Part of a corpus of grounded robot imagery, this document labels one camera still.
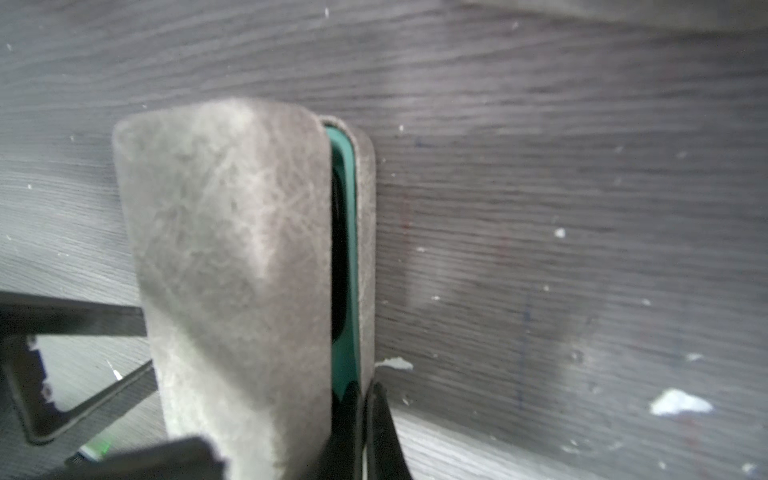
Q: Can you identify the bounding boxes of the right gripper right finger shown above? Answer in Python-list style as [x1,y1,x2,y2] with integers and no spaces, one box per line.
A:
[365,381,413,480]

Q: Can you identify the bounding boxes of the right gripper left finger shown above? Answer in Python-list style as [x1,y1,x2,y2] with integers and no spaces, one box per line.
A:
[317,382,364,480]

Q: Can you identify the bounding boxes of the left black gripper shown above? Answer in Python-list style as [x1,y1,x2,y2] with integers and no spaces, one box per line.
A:
[1,292,225,480]

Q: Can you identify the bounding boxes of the teal case black sunglasses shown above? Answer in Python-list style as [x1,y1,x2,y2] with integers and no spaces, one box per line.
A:
[112,98,376,479]

